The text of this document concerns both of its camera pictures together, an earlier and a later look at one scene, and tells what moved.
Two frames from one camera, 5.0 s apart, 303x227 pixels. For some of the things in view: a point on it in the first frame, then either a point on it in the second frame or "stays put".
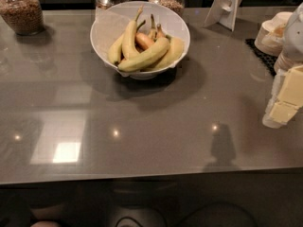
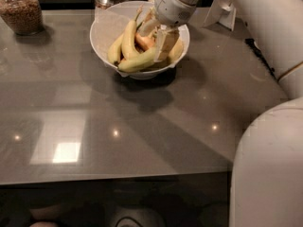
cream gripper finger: x=277 y=114 to x=149 y=26
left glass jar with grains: x=21 y=9 stays put
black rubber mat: x=267 y=61 stays put
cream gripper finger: x=288 y=86 to x=166 y=40
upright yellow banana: x=129 y=45 stays put
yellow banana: x=149 y=56 stays put
